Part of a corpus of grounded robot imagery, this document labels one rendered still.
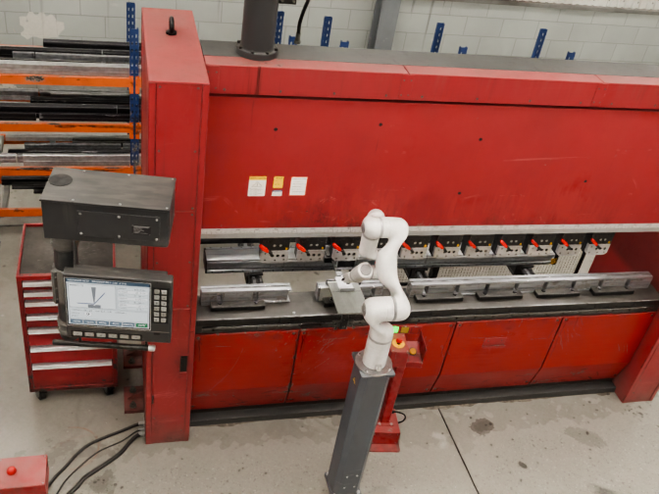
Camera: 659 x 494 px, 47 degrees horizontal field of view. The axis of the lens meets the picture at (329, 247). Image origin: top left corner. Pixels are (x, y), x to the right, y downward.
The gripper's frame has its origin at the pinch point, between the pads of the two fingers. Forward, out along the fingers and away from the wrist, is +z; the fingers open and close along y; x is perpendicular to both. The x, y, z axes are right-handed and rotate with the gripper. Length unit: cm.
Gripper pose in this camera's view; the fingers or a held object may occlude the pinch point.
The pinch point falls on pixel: (348, 280)
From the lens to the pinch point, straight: 422.6
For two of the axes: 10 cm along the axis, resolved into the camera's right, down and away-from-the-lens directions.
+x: 0.8, 9.7, -2.1
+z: -2.6, 2.3, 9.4
